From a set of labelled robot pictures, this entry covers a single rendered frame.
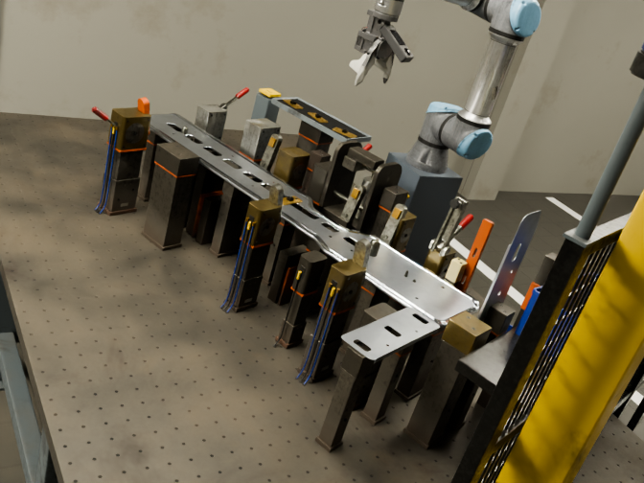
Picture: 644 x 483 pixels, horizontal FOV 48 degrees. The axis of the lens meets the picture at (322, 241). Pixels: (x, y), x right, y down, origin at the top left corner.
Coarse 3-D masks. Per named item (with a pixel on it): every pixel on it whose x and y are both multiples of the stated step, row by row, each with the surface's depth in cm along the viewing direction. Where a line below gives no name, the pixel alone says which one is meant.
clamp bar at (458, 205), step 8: (456, 200) 201; (464, 200) 203; (456, 208) 201; (464, 208) 203; (448, 216) 205; (456, 216) 205; (448, 224) 206; (456, 224) 205; (440, 232) 207; (448, 232) 206; (440, 240) 209; (448, 240) 206; (432, 248) 209
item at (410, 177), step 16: (400, 160) 257; (416, 176) 249; (432, 176) 251; (448, 176) 255; (416, 192) 251; (432, 192) 254; (448, 192) 258; (416, 208) 255; (432, 208) 259; (448, 208) 263; (416, 224) 259; (432, 224) 263; (416, 240) 263; (416, 256) 268
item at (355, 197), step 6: (354, 186) 225; (360, 186) 223; (354, 192) 224; (360, 192) 223; (348, 198) 226; (354, 198) 225; (360, 198) 224; (348, 204) 226; (354, 204) 225; (348, 210) 226; (354, 210) 225; (342, 216) 227; (348, 216) 226; (354, 216) 226
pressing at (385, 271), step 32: (160, 128) 250; (192, 128) 258; (224, 160) 241; (256, 192) 224; (288, 192) 231; (320, 224) 216; (352, 256) 203; (384, 256) 208; (384, 288) 192; (416, 288) 196; (448, 288) 201
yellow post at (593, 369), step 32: (640, 224) 106; (640, 256) 107; (608, 288) 111; (640, 288) 107; (608, 320) 112; (640, 320) 108; (576, 352) 116; (608, 352) 112; (640, 352) 113; (544, 384) 121; (576, 384) 117; (608, 384) 113; (544, 416) 121; (576, 416) 118; (608, 416) 122; (512, 448) 128; (544, 448) 122; (576, 448) 119; (512, 480) 128; (544, 480) 124
